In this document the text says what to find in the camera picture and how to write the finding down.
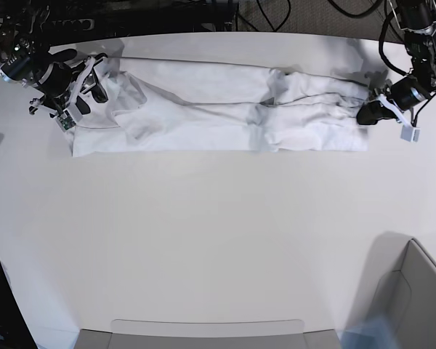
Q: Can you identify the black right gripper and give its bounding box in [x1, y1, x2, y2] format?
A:
[28, 63, 108, 116]

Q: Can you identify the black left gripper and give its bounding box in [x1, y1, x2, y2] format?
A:
[356, 76, 432, 126]

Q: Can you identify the white T-shirt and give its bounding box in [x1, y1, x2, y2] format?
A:
[65, 58, 368, 157]

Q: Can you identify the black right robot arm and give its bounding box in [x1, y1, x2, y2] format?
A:
[0, 1, 108, 120]

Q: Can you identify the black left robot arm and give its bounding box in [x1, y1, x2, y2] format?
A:
[356, 1, 436, 128]

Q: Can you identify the grey cardboard box right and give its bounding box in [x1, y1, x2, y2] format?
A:
[368, 238, 436, 348]

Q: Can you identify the blue blurry object bottom right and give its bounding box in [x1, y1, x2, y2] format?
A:
[339, 316, 399, 349]

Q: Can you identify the grey tray bottom edge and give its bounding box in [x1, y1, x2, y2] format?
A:
[75, 319, 341, 348]

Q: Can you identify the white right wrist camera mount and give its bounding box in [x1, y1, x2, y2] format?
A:
[56, 53, 108, 132]

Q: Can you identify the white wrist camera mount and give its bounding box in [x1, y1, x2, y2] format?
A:
[56, 53, 108, 132]
[368, 87, 420, 143]

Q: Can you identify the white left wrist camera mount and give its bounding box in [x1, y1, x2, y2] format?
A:
[368, 87, 420, 143]

